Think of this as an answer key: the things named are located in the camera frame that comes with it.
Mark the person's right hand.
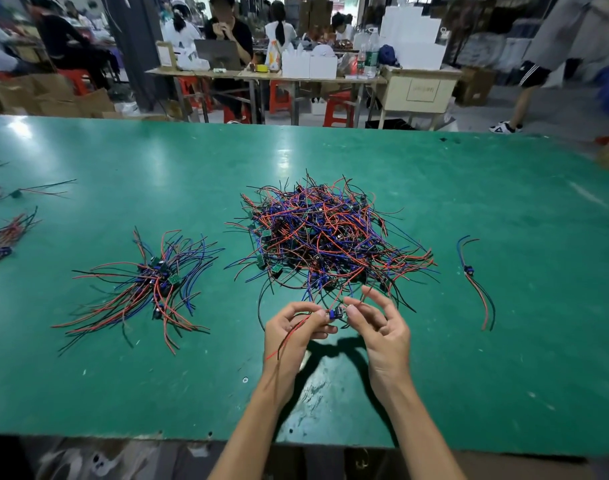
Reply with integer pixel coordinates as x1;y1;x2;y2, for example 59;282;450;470
341;285;413;391

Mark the person's left hand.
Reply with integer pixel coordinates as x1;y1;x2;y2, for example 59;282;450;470
262;301;338;401

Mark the small wire bundle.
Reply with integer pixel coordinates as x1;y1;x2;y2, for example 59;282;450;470
457;235;497;332

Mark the pile of wires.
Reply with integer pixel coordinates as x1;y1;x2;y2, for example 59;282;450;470
227;175;438;326

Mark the single thin dark wire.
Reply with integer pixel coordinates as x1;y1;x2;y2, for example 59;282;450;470
6;177;78;201

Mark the person's left forearm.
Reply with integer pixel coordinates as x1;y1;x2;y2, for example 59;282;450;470
206;389;306;480

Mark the person's right forearm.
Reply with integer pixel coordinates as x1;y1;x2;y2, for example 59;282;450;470
375;379;468;480

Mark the red plastic stool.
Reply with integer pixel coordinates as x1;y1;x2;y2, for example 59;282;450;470
177;75;208;111
323;91;356;128
59;69;90;96
268;79;294;116

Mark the cream cabinet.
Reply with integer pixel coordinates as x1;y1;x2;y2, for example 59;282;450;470
375;67;464;129

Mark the brown cardboard box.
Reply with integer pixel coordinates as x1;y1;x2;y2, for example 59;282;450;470
455;67;496;106

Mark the long wooden work table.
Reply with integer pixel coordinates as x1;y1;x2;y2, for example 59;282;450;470
147;65;464;126

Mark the row of white containers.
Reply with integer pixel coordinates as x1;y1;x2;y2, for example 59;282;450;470
280;45;339;80

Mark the grey laptop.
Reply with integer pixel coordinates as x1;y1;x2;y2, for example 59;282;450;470
194;39;242;70

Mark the stack of white boxes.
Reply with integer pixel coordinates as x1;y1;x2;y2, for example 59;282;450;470
379;5;448;71

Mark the dark pillar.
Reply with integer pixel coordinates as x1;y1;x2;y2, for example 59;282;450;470
102;0;170;111

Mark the row of cardboard boxes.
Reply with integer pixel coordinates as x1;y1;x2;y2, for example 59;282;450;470
0;73;116;118

